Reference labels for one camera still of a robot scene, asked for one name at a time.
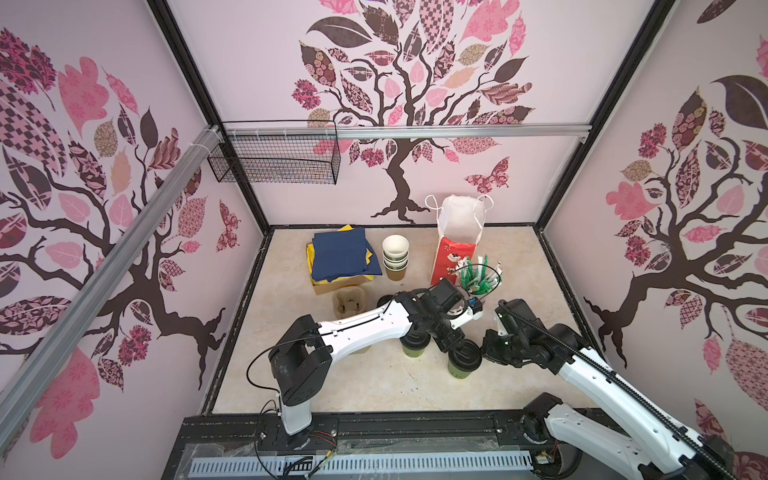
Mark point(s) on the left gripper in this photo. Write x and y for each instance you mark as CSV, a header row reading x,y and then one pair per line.
x,y
450,341

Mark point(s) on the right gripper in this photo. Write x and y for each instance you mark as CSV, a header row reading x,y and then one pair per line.
x,y
488,351

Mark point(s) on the green paper coffee cup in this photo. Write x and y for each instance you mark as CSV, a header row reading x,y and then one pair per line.
x,y
414,351

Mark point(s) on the black cup lid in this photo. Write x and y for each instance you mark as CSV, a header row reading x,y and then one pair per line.
x,y
467,353
415,338

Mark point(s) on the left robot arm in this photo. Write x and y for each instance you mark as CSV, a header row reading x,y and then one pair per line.
x,y
304,355

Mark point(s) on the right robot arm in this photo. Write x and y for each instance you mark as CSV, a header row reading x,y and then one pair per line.
x,y
648,442

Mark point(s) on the stack of black lids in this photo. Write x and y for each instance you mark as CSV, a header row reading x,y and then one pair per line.
x,y
384,300

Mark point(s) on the green white straw packets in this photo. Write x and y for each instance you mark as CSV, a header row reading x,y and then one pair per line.
x,y
478,277

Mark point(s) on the stack of paper cups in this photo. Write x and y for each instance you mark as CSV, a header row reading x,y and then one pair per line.
x,y
395,249

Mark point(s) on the cardboard napkin box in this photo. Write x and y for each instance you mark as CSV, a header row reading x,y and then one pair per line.
x,y
326,286

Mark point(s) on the pulp cup carrier tray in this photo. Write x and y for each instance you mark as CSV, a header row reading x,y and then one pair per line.
x,y
349,301

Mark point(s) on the red white paper bag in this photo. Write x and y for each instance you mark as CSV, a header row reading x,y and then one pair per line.
x,y
460,224

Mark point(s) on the yellow napkins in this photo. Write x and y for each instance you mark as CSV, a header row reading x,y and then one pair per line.
x,y
309,264

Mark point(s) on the white cable duct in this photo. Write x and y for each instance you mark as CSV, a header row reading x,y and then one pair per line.
x,y
358,466

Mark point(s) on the black wire basket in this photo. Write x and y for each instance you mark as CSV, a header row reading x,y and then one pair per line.
x,y
278,151

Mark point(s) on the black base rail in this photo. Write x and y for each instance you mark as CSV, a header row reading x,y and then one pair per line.
x,y
234,435

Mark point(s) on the aluminium frame bar back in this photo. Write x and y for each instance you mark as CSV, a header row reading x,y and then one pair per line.
x,y
411,132

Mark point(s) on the aluminium frame bar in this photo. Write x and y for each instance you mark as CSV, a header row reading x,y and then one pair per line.
x,y
411,132
38,371

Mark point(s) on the aluminium frame bar left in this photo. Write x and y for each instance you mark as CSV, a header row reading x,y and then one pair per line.
x,y
38,371

